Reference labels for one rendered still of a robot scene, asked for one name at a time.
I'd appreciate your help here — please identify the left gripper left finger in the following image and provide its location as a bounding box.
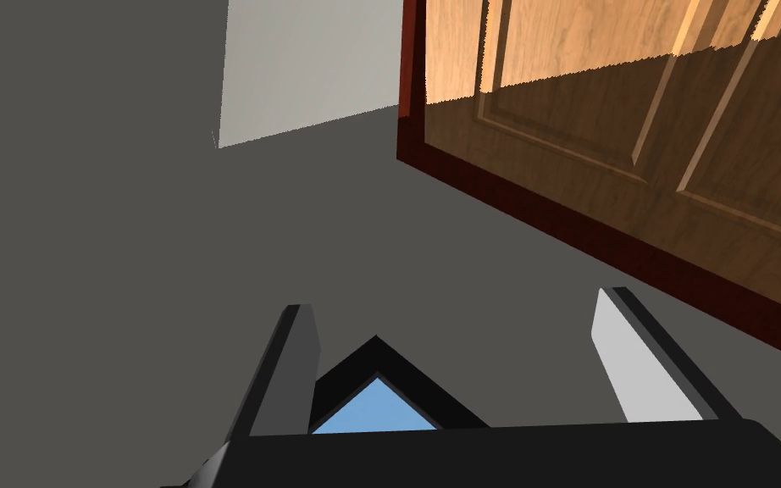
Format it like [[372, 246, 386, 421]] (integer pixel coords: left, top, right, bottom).
[[225, 303, 322, 443]]

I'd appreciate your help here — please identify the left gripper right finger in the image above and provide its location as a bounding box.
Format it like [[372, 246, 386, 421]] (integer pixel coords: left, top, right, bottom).
[[590, 286, 744, 424]]

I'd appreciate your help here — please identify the black framed blue picture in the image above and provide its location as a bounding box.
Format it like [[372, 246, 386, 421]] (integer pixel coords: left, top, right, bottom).
[[307, 334, 490, 435]]

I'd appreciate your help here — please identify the brown wooden panel door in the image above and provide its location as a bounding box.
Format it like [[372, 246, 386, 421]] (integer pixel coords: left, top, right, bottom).
[[424, 0, 781, 324]]

